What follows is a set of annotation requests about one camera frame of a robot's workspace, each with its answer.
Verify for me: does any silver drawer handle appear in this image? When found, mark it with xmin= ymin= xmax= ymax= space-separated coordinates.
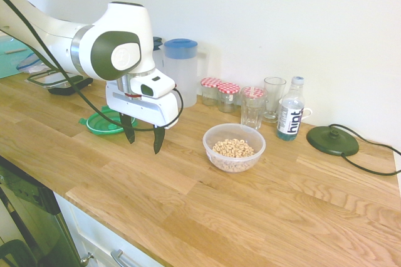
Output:
xmin=110 ymin=248 xmax=139 ymax=267

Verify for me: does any white kitchen cabinet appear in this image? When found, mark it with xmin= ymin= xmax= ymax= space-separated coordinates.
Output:
xmin=54 ymin=191 xmax=159 ymax=267

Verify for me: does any ring cereal pile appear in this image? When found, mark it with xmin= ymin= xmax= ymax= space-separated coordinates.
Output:
xmin=212 ymin=138 xmax=256 ymax=158

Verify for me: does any glass jar red checkered lid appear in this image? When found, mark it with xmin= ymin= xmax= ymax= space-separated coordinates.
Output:
xmin=200 ymin=77 xmax=222 ymax=107
xmin=216 ymin=81 xmax=241 ymax=114
xmin=241 ymin=86 xmax=268 ymax=114

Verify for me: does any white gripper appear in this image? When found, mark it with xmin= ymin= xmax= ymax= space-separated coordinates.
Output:
xmin=105 ymin=80 xmax=179 ymax=155

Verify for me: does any green round container lid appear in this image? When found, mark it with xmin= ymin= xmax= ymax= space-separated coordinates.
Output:
xmin=78 ymin=105 xmax=137 ymax=135

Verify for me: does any faceted glass tumbler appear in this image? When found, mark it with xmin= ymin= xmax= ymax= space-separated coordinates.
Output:
xmin=239 ymin=86 xmax=269 ymax=131

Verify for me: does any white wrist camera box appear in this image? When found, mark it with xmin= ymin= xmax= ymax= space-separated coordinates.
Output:
xmin=129 ymin=71 xmax=177 ymax=99

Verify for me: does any stainless steel dishwasher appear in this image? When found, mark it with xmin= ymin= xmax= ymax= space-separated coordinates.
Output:
xmin=0 ymin=155 xmax=84 ymax=267

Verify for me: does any clear pitcher with blue lid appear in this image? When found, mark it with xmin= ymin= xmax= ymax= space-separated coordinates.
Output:
xmin=163 ymin=38 xmax=209 ymax=109

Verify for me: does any silver cabinet knob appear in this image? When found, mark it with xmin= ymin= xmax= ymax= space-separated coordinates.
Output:
xmin=79 ymin=251 xmax=95 ymax=265

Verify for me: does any clear plastic food container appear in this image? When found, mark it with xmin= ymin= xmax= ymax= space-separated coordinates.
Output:
xmin=202 ymin=123 xmax=266 ymax=173

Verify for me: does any black kettle base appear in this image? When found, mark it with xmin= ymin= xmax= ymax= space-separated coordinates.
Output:
xmin=306 ymin=125 xmax=360 ymax=157

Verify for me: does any black rectangular food container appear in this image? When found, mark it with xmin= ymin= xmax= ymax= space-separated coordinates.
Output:
xmin=46 ymin=76 xmax=94 ymax=96

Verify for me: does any clear zip bag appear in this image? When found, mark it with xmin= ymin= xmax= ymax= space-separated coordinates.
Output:
xmin=15 ymin=50 xmax=53 ymax=76

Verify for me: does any teal bread box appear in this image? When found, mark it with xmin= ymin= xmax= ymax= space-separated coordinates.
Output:
xmin=0 ymin=33 xmax=42 ymax=80

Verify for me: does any hint water bottle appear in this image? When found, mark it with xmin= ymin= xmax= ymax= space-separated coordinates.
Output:
xmin=276 ymin=75 xmax=306 ymax=142

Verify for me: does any tall footed drinking glass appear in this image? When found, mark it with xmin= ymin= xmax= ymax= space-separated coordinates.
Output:
xmin=263 ymin=76 xmax=288 ymax=124

